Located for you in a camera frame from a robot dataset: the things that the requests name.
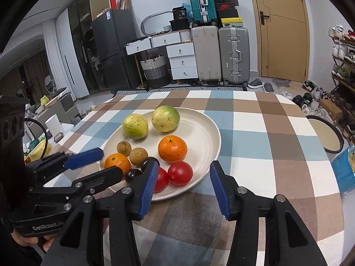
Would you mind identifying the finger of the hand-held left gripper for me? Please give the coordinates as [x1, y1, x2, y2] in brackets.
[25, 148, 104, 178]
[29, 166, 124, 197]

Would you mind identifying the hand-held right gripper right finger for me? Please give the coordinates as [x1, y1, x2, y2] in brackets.
[210, 161, 329, 266]

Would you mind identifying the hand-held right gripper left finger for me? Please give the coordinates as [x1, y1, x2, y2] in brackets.
[41, 161, 159, 266]

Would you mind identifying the red tomato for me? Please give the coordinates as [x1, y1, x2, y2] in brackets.
[168, 161, 194, 187]
[154, 168, 170, 193]

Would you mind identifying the dark plum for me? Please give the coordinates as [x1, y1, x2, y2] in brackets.
[140, 157, 160, 173]
[125, 168, 143, 184]

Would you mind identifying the brown longan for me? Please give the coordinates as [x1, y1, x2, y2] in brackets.
[129, 147, 149, 166]
[116, 141, 131, 156]

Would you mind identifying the green-yellow guava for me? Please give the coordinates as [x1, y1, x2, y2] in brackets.
[122, 113, 149, 140]
[151, 105, 180, 133]

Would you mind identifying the cream round plate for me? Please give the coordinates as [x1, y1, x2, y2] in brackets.
[100, 107, 221, 202]

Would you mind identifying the person's left hand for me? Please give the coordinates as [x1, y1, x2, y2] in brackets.
[11, 233, 56, 252]

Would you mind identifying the small orange mandarin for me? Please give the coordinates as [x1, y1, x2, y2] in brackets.
[105, 153, 132, 176]

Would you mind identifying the white bin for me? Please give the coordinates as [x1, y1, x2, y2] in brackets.
[45, 114, 63, 136]

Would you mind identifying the large orange mandarin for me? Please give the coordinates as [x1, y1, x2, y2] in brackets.
[158, 135, 187, 163]

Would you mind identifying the plaid tablecloth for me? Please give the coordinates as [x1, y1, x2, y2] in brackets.
[48, 90, 344, 266]

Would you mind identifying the grey office chair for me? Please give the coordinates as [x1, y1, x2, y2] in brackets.
[44, 75, 56, 93]

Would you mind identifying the white wardrobe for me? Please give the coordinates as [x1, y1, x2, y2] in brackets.
[57, 8, 91, 99]

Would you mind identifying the dark grey refrigerator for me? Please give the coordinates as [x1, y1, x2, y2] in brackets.
[91, 9, 142, 93]

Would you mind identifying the woven basket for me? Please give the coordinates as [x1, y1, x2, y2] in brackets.
[140, 55, 170, 81]

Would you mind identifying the round black rimmed stool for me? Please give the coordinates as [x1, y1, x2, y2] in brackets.
[306, 115, 344, 153]

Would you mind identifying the glass door wardrobe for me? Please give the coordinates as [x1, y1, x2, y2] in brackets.
[68, 0, 110, 93]

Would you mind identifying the blue snack bag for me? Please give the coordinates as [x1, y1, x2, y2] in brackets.
[330, 145, 355, 194]

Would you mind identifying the grey floor rug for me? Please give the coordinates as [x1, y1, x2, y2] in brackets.
[272, 78, 291, 89]

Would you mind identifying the white desk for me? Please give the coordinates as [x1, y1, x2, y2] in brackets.
[125, 32, 182, 56]

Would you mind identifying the white drawer unit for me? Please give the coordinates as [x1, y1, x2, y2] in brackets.
[166, 42, 199, 80]

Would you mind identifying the silver suitcase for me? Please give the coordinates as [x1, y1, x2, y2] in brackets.
[218, 27, 250, 87]

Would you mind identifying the beige suitcase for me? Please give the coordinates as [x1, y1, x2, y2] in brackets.
[191, 25, 224, 85]

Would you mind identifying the cardboard box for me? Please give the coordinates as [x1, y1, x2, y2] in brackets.
[319, 99, 343, 121]

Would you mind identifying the wooden shoe rack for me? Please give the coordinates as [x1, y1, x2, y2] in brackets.
[329, 25, 355, 145]

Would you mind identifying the yellow shoe box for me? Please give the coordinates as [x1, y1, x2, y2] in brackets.
[220, 17, 244, 28]

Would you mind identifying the wooden door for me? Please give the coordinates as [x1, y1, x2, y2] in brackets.
[247, 0, 310, 82]

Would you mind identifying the black red shoe box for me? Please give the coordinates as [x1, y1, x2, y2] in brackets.
[215, 0, 238, 11]

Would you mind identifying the teal suitcase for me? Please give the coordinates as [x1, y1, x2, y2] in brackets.
[187, 0, 218, 25]

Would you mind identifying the black cable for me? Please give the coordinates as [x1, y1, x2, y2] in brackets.
[24, 118, 52, 156]

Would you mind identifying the oval grey mirror frame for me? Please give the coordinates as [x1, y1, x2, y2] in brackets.
[141, 10, 174, 35]

